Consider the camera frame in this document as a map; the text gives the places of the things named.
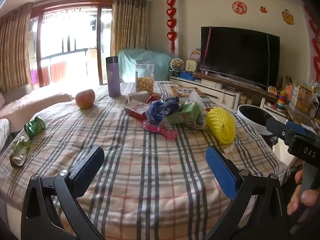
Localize colourful book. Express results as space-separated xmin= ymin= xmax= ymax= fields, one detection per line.
xmin=169 ymin=86 xmax=212 ymax=103

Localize white plastic bag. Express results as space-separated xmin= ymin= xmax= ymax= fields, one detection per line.
xmin=185 ymin=90 xmax=205 ymax=110

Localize green tissue box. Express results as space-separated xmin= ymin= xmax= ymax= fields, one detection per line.
xmin=166 ymin=102 xmax=200 ymax=124

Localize white bin with black bag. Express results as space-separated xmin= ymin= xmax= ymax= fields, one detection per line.
xmin=236 ymin=104 xmax=278 ymax=140

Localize teal covered furniture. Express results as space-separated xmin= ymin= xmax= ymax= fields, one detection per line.
xmin=117 ymin=49 xmax=180 ymax=83

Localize stacking ring toy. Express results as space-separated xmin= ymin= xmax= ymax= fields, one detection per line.
xmin=277 ymin=90 xmax=288 ymax=112

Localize green packet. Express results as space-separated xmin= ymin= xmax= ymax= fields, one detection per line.
xmin=9 ymin=136 xmax=32 ymax=167

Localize red white carton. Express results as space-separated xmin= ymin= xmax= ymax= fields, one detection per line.
xmin=124 ymin=99 xmax=148 ymax=119

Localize glass jar of snacks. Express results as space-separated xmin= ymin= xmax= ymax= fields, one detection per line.
xmin=134 ymin=64 xmax=155 ymax=93

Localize ferris wheel toy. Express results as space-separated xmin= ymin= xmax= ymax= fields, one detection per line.
xmin=169 ymin=58 xmax=184 ymax=77

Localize person's right hand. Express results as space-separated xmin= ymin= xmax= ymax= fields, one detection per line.
xmin=287 ymin=170 xmax=320 ymax=215

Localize white foam block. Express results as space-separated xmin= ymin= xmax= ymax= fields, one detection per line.
xmin=128 ymin=91 xmax=150 ymax=103

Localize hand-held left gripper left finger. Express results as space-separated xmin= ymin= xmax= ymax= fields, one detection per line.
xmin=21 ymin=146 xmax=105 ymax=240

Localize red apple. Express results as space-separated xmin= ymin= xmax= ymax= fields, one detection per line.
xmin=75 ymin=89 xmax=95 ymax=109

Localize pink covered sofa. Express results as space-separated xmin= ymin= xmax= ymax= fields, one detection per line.
xmin=0 ymin=84 xmax=75 ymax=155

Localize green snack wrapper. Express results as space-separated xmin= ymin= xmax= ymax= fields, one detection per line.
xmin=24 ymin=116 xmax=46 ymax=139

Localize yellow foam fruit net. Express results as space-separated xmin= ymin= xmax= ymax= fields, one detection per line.
xmin=205 ymin=107 xmax=236 ymax=145

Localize wooden framed glass door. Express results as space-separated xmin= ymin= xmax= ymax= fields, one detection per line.
xmin=30 ymin=2 xmax=113 ymax=85

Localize house shaped colourful card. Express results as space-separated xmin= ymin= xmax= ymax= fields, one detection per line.
xmin=189 ymin=49 xmax=201 ymax=62

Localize black television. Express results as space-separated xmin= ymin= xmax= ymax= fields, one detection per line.
xmin=201 ymin=26 xmax=280 ymax=88

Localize yellow gift box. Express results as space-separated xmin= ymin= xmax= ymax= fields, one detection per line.
xmin=291 ymin=84 xmax=314 ymax=113

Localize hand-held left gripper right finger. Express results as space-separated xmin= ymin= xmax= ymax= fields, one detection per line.
xmin=205 ymin=145 xmax=298 ymax=240

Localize red heart hanging decoration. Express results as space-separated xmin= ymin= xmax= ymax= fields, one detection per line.
xmin=166 ymin=0 xmax=177 ymax=54

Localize cartoon wall sticker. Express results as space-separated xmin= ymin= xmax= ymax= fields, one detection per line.
xmin=282 ymin=9 xmax=294 ymax=25

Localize blue plastic bag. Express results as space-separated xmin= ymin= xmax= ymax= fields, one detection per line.
xmin=145 ymin=96 xmax=180 ymax=125

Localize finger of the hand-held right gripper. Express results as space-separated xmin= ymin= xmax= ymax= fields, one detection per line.
xmin=265 ymin=117 xmax=288 ymax=137
xmin=286 ymin=121 xmax=307 ymax=135

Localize purple thermos bottle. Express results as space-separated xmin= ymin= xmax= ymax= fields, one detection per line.
xmin=105 ymin=56 xmax=122 ymax=97

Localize round red paper cutout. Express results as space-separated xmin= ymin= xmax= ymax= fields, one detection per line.
xmin=232 ymin=1 xmax=245 ymax=14

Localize plaid tablecloth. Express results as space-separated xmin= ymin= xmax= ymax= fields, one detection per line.
xmin=0 ymin=80 xmax=292 ymax=240

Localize red heart wall garland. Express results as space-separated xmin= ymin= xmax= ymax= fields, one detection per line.
xmin=304 ymin=4 xmax=320 ymax=73

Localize white television cabinet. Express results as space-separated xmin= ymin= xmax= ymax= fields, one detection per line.
xmin=170 ymin=76 xmax=265 ymax=113

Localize pink wrapper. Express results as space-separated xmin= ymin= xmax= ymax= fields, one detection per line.
xmin=141 ymin=120 xmax=179 ymax=140

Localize beige curtain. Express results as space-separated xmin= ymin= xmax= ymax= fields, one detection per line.
xmin=111 ymin=0 xmax=148 ymax=55
xmin=0 ymin=5 xmax=33 ymax=93

